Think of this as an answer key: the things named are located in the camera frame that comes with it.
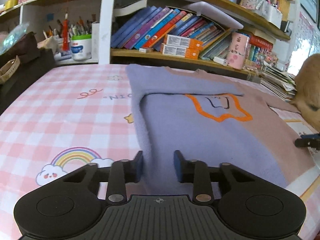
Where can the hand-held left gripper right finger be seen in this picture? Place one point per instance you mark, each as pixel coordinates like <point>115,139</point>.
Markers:
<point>178,166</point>

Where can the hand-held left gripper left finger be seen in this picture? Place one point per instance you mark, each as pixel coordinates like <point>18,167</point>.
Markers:
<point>138,166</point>

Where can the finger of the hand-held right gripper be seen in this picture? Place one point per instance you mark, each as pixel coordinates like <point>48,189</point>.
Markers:
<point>307,142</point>

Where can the purple and pink sweater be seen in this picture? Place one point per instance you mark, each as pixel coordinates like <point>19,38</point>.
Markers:
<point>200,140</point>

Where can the tan furry plush toy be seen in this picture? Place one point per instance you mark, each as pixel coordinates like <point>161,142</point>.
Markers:
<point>307,87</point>

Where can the stack of booklets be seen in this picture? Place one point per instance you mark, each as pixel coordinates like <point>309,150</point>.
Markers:
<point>277,82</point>

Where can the pink checked printed table mat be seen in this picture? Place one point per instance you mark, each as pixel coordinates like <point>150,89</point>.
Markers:
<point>62,120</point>

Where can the colourful bead ornament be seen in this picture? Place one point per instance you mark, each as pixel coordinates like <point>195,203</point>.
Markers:
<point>270,58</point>

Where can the red thick dictionary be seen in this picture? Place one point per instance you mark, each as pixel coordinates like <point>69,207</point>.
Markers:
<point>262,43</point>

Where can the white charger plug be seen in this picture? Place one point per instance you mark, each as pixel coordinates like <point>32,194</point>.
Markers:
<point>220,60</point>

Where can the wooden bookshelf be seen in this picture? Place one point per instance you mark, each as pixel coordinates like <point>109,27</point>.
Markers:
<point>130,52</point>

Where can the pink printed tumbler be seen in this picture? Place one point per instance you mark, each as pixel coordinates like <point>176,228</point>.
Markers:
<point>237,51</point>

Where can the black small device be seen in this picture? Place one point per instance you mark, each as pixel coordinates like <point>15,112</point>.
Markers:
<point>285,27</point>

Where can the white storage box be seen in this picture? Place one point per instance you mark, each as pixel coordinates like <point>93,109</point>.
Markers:
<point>272,17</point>

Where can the white pen cup blue label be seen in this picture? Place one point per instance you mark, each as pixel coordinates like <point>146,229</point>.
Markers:
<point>81,48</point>

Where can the row of yellow books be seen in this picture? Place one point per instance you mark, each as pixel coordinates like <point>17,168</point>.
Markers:
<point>283,7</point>

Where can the row of colourful children's books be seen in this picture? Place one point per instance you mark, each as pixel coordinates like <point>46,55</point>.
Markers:
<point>150,27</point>

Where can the black framed board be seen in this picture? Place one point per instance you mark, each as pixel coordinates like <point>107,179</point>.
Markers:
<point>310,0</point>

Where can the bunch of pens and brushes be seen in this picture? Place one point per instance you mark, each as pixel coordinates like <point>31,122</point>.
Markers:
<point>75,28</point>

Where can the red tassel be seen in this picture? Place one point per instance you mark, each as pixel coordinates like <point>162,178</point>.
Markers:
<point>66,32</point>

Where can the dark brown bag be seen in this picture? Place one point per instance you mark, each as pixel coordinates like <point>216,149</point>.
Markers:
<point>20,43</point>

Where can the clear plastic bag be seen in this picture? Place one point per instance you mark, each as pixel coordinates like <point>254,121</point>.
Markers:
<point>13,35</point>

